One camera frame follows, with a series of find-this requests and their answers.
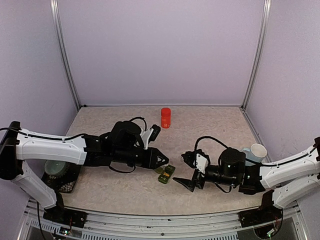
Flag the left aluminium frame post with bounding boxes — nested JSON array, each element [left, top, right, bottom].
[[50, 0, 82, 111]]

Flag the right aluminium frame post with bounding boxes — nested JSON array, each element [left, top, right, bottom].
[[241, 0, 272, 112]]

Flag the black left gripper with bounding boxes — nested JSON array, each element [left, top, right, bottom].
[[112, 146, 169, 170]]

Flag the light blue mug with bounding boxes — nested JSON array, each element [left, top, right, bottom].
[[241, 143, 268, 167]]

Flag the aluminium frame post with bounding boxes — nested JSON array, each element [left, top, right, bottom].
[[241, 0, 272, 112], [50, 0, 82, 111]]

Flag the red cylindrical can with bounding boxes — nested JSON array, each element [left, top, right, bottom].
[[160, 107, 171, 129]]

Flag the black square tray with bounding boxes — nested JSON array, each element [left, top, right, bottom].
[[41, 162, 82, 194]]

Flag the front aluminium rail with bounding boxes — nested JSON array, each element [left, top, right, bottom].
[[24, 201, 307, 240]]

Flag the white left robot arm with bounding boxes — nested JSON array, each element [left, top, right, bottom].
[[0, 120, 169, 223]]

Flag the green pill organizer box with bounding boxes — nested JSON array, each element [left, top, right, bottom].
[[154, 164, 176, 184]]

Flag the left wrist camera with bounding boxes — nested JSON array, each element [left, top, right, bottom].
[[141, 124, 161, 150]]

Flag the green ceramic bowl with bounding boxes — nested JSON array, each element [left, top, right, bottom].
[[44, 160, 67, 177]]

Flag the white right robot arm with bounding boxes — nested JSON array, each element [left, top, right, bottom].
[[173, 137, 320, 222]]

